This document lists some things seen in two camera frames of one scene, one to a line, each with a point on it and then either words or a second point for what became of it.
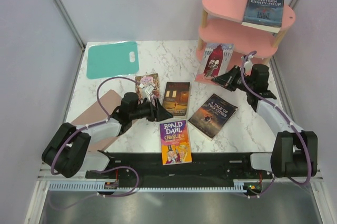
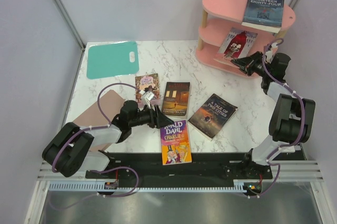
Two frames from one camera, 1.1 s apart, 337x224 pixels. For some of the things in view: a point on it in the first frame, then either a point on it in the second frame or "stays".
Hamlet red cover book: (215, 61) → (238, 43)
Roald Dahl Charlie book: (174, 143) stays
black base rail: (209, 166) stays
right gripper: (226, 80) → (247, 64)
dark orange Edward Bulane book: (176, 98) stays
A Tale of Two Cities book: (213, 116) stays
